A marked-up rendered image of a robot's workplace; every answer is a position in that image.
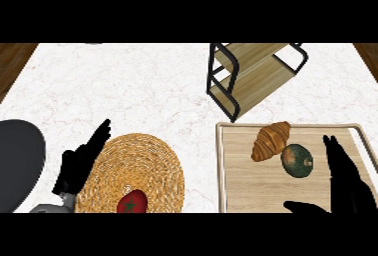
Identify round woven straw placemat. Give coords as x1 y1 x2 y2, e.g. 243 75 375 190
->
73 132 186 214

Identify red tomato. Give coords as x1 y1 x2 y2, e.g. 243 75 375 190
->
115 189 149 214

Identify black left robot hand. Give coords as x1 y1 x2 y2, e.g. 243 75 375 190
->
50 118 113 197

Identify dark grey rounded object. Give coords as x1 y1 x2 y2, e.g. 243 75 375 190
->
0 119 47 214

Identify black-framed wooden tiered shelf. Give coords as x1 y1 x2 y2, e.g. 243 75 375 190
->
205 42 310 124

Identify pale wooden tray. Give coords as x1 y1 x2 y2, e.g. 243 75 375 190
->
215 122 378 214

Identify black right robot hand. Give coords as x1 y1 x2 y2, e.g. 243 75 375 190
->
282 134 378 214

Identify brown croissant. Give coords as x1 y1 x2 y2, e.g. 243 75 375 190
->
249 121 292 163

